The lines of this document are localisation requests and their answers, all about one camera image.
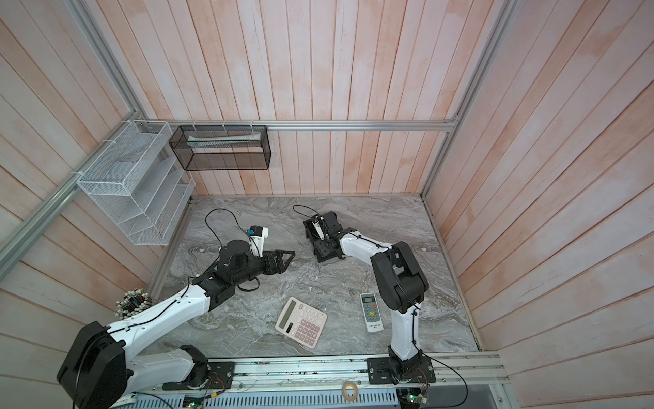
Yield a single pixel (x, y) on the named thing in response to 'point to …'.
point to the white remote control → (371, 312)
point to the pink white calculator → (301, 322)
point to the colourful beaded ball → (133, 302)
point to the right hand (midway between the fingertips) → (329, 239)
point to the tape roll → (354, 395)
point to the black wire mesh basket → (222, 147)
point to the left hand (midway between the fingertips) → (287, 257)
